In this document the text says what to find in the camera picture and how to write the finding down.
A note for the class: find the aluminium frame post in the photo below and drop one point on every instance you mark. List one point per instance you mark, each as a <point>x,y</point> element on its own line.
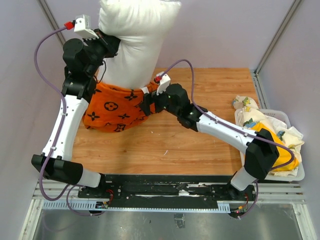
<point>278,34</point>
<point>43,4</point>

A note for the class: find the white pillow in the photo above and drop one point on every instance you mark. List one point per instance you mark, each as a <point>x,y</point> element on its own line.
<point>141,26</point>

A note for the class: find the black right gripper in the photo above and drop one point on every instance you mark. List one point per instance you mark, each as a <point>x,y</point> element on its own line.
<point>149,98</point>

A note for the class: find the yellow cloth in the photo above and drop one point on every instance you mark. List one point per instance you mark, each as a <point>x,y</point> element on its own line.
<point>281,164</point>

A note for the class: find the left aluminium frame post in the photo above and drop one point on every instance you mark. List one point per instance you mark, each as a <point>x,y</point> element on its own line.
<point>43,4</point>

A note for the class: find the right aluminium frame post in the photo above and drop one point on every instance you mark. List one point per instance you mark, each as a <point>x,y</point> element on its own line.
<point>278,34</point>

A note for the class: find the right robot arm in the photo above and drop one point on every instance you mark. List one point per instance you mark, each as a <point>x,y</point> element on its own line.
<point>259,149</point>

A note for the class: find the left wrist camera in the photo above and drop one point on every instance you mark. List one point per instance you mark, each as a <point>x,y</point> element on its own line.
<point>82,28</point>

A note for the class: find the white plastic laundry basket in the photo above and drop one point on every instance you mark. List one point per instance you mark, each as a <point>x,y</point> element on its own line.
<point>301,173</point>

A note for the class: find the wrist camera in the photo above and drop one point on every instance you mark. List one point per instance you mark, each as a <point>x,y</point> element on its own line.
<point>163,81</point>
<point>82,28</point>

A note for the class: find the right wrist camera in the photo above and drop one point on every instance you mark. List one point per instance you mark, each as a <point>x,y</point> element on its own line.
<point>163,81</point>

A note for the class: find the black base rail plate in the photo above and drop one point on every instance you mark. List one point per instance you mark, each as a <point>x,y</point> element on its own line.
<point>166,191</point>

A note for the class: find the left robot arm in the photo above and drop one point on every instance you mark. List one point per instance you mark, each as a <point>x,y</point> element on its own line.
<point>83,57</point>

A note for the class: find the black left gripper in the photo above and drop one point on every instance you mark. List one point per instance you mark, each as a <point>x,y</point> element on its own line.
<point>110,43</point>

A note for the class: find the orange patterned pillowcase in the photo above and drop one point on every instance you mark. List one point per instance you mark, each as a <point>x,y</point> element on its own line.
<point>114,109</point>

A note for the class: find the white cartoon print cloth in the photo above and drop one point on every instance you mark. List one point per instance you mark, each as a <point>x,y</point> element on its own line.
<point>248,114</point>

